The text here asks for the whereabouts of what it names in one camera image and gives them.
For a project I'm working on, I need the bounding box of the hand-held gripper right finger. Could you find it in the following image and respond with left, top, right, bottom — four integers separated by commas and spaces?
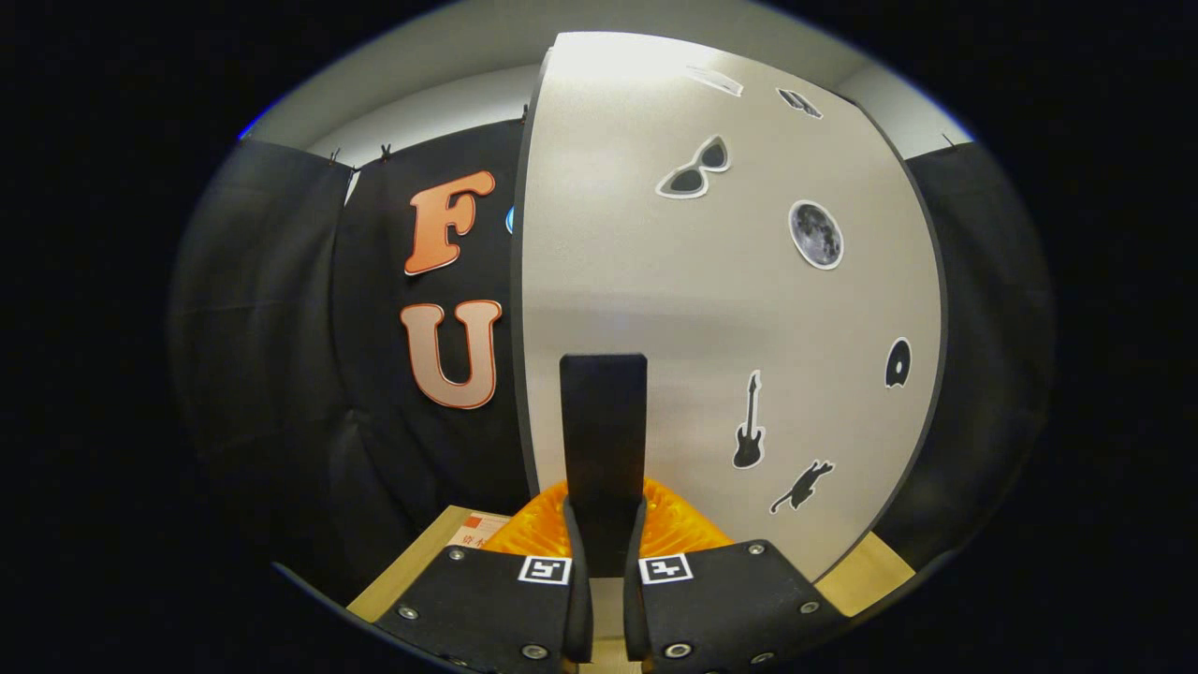
622, 477, 848, 674

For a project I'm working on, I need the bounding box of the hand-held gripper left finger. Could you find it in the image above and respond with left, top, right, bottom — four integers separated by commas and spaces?
370, 479, 595, 674

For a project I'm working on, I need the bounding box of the black door handle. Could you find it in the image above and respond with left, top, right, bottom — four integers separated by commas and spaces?
560, 353, 649, 579

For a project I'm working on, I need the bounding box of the dark grey shoe cabinet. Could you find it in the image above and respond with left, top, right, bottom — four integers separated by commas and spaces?
510, 31, 951, 586

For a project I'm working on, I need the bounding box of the beige shoe cabinet door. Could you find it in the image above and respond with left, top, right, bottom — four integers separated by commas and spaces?
517, 31, 946, 583

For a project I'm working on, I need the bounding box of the beige cover book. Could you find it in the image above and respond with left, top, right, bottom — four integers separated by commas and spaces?
447, 510, 511, 553

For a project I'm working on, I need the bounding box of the black backdrop cloth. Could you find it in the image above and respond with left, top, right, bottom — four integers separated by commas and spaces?
168, 117, 1054, 577

